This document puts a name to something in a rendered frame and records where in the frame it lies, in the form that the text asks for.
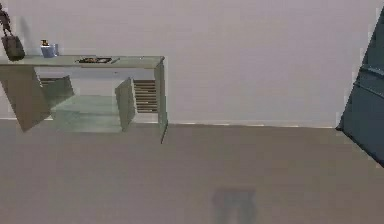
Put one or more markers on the grey-green console table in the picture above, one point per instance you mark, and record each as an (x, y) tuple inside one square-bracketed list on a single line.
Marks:
[(100, 110)]

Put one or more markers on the small blue-grey candle jar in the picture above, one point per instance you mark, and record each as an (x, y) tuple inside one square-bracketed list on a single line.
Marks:
[(48, 50)]

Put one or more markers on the flat black tray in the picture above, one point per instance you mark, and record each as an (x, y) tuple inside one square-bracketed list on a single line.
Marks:
[(94, 60)]

